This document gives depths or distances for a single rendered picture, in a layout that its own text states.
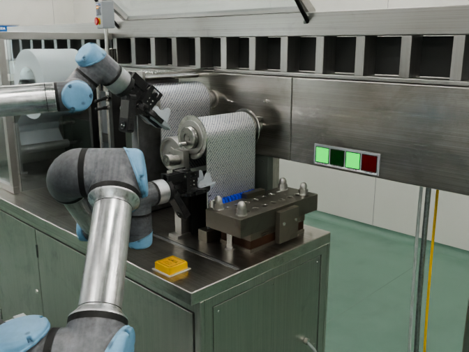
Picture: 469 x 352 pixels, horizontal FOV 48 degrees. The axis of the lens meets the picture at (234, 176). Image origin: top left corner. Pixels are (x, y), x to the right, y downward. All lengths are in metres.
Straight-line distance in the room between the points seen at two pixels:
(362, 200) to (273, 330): 2.89
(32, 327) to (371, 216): 3.76
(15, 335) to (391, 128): 1.17
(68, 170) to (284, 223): 0.79
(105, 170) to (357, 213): 3.61
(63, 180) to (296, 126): 0.92
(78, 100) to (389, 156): 0.93
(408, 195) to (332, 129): 2.63
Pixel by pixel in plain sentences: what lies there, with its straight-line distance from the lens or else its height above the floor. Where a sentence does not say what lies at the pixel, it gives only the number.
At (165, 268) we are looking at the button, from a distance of 1.56.
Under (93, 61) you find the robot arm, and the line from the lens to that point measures 1.49.
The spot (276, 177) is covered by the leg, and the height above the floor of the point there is 1.00.
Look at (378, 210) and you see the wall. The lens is 4.51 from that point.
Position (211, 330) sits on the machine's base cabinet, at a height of 0.76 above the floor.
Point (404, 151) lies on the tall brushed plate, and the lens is 1.65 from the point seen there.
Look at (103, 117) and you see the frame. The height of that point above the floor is 1.29.
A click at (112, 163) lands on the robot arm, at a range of 1.20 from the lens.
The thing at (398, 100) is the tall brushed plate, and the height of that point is 1.39.
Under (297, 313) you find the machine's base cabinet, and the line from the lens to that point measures 1.88.
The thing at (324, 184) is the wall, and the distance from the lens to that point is 4.75.
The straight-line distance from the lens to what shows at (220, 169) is 1.78.
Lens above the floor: 1.56
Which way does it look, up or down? 14 degrees down
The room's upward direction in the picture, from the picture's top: straight up
